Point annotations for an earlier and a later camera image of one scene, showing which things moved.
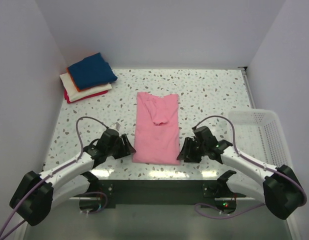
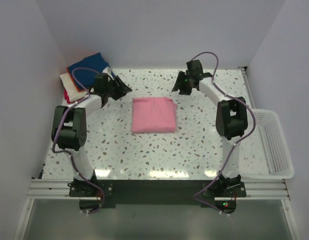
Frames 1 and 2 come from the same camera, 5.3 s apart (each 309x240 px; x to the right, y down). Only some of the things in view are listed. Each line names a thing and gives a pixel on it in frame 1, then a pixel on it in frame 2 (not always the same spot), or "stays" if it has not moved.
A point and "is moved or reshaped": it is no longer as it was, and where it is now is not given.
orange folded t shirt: x=78 y=89 stays
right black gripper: x=186 y=154 -> x=178 y=84
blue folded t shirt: x=92 y=71 stays
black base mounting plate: x=169 y=192 stays
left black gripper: x=126 y=149 -> x=122 y=89
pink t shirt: x=156 y=138 is moved or reshaped
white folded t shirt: x=74 y=95 stays
